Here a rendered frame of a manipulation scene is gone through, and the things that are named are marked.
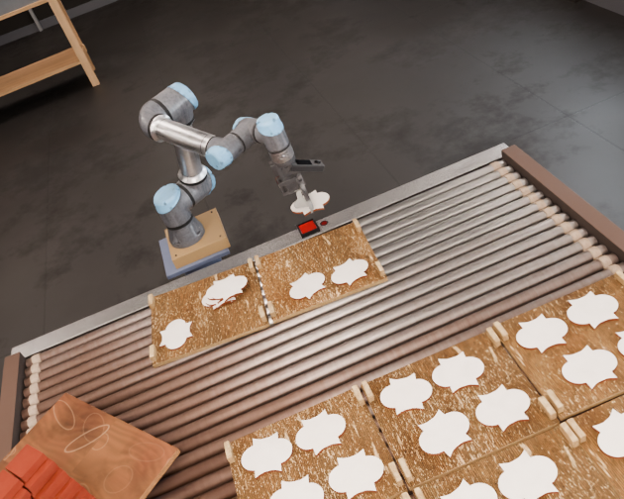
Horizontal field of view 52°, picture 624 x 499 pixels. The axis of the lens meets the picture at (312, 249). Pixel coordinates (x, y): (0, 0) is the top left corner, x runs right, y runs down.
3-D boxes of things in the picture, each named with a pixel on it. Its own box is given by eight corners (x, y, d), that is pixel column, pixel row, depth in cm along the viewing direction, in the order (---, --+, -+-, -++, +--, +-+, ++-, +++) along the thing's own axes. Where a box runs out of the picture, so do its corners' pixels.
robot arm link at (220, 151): (118, 114, 221) (216, 149, 194) (142, 97, 226) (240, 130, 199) (131, 141, 229) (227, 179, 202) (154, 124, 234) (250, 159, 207)
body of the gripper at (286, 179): (280, 186, 219) (267, 158, 212) (303, 176, 219) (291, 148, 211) (284, 198, 213) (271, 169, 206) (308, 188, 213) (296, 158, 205)
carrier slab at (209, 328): (152, 300, 242) (150, 297, 241) (255, 263, 242) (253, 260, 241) (154, 368, 214) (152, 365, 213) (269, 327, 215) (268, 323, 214)
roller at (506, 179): (31, 383, 232) (23, 374, 229) (515, 178, 246) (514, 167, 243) (30, 393, 228) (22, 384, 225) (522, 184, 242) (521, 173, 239)
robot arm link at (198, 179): (174, 200, 267) (143, 94, 225) (199, 179, 274) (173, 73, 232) (195, 213, 262) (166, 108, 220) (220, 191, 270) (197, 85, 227)
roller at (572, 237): (25, 474, 201) (16, 466, 198) (579, 234, 215) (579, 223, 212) (24, 488, 197) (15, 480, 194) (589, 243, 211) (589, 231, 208)
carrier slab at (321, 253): (256, 261, 242) (255, 258, 241) (358, 224, 243) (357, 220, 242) (273, 324, 215) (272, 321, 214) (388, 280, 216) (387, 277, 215)
